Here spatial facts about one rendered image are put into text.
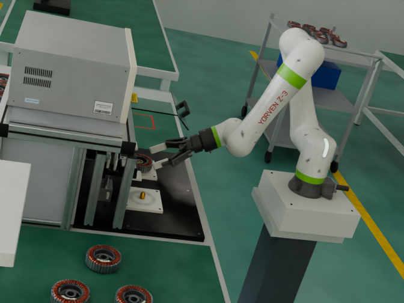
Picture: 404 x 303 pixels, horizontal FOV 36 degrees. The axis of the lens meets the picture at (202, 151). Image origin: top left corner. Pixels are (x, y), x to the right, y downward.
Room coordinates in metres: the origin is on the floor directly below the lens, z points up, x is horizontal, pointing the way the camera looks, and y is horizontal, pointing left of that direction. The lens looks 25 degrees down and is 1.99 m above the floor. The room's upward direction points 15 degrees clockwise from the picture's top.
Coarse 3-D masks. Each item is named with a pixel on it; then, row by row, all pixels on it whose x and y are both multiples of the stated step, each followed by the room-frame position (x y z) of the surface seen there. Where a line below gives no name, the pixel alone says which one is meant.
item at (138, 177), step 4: (120, 160) 2.01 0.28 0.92; (124, 160) 2.02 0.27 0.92; (120, 164) 1.98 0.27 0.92; (124, 164) 1.98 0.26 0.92; (136, 164) 2.01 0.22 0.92; (104, 168) 1.95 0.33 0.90; (108, 168) 1.96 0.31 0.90; (112, 168) 1.97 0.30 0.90; (120, 168) 1.96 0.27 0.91; (136, 168) 1.98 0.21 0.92; (104, 172) 1.94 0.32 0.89; (108, 172) 1.94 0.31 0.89; (112, 172) 1.95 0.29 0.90; (116, 172) 1.95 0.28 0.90; (120, 172) 1.96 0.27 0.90; (136, 172) 1.98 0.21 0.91; (140, 172) 2.03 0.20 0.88; (108, 176) 1.95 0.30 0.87; (120, 176) 1.96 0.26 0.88; (136, 176) 1.99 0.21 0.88; (140, 176) 2.00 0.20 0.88; (108, 180) 1.96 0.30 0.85; (136, 180) 1.98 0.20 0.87; (140, 180) 1.98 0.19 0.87
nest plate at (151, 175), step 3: (123, 156) 2.31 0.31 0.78; (153, 162) 2.32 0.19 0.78; (153, 168) 2.27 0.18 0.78; (150, 171) 2.24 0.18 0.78; (153, 171) 2.25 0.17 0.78; (141, 174) 2.19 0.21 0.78; (144, 174) 2.20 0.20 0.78; (147, 174) 2.21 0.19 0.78; (150, 174) 2.21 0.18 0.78; (153, 174) 2.22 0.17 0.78; (156, 174) 2.23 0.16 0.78; (144, 177) 2.19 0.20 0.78; (147, 177) 2.19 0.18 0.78; (150, 177) 2.19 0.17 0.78; (153, 177) 2.20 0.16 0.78; (156, 177) 2.20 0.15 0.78; (156, 180) 2.20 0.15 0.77
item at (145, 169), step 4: (136, 156) 2.28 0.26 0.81; (140, 156) 2.28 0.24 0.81; (144, 156) 2.29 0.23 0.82; (136, 160) 2.25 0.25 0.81; (140, 160) 2.26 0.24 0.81; (144, 160) 2.28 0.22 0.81; (148, 160) 2.27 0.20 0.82; (140, 164) 2.21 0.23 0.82; (144, 164) 2.22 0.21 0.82; (148, 164) 2.23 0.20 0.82; (140, 168) 2.20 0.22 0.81; (144, 168) 2.21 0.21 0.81; (148, 168) 2.22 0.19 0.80; (144, 172) 2.21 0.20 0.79
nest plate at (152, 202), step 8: (136, 192) 2.05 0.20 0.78; (152, 192) 2.08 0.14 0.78; (128, 200) 1.98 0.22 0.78; (136, 200) 1.99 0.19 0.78; (144, 200) 2.01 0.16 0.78; (152, 200) 2.02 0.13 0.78; (160, 200) 2.04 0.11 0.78; (128, 208) 1.93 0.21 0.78; (136, 208) 1.94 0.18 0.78; (144, 208) 1.95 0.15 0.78; (152, 208) 1.97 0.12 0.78; (160, 208) 1.98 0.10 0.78
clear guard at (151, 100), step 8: (136, 88) 2.38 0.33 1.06; (144, 88) 2.40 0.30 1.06; (152, 88) 2.43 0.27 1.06; (144, 96) 2.32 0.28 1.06; (152, 96) 2.34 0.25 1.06; (160, 96) 2.36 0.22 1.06; (168, 96) 2.39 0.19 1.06; (136, 104) 2.22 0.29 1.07; (144, 104) 2.24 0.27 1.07; (152, 104) 2.26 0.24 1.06; (160, 104) 2.28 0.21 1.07; (168, 104) 2.30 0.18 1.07; (176, 104) 2.36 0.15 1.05; (160, 112) 2.20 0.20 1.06; (168, 112) 2.22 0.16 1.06; (176, 112) 2.24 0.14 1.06; (184, 120) 2.28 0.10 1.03
